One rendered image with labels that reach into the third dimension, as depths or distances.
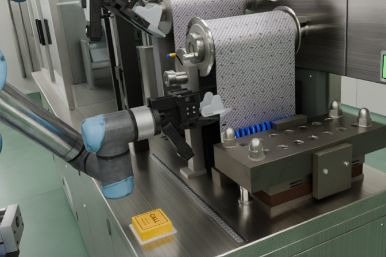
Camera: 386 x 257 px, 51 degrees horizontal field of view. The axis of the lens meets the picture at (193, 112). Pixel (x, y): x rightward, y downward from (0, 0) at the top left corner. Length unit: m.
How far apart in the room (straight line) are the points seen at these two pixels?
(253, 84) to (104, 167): 0.42
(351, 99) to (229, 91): 3.49
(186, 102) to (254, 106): 0.21
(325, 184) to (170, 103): 0.40
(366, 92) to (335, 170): 3.35
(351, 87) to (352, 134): 3.40
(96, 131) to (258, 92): 0.43
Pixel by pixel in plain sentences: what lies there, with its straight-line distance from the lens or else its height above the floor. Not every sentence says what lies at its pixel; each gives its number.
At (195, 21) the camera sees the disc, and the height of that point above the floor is 1.31.
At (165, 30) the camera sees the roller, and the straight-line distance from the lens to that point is 1.24.
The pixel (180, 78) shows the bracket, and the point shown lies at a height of 1.18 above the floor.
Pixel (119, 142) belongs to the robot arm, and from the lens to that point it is 0.89.
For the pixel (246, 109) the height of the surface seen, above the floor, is 1.08.
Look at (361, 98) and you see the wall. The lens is 4.36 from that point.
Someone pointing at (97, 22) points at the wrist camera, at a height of 1.34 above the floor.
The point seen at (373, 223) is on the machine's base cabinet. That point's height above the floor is 0.82.
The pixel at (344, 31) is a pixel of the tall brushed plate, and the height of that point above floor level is 1.25.
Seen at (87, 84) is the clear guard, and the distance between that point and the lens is 1.95.
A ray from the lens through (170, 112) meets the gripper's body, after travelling 0.94.
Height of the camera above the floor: 1.40
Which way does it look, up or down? 18 degrees down
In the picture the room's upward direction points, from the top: 5 degrees counter-clockwise
